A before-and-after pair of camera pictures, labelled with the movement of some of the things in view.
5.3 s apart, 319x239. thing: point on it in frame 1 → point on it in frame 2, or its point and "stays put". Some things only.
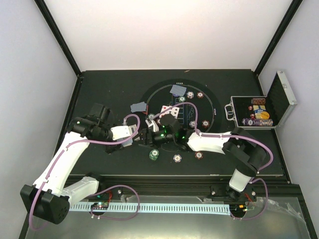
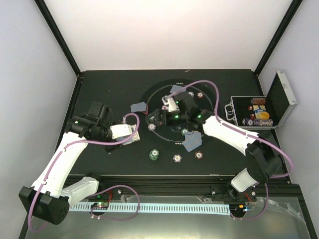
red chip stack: [199, 155] stays put
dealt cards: [138, 107] stays put
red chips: [200, 94] stays put
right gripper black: [145, 132] → [157, 111]
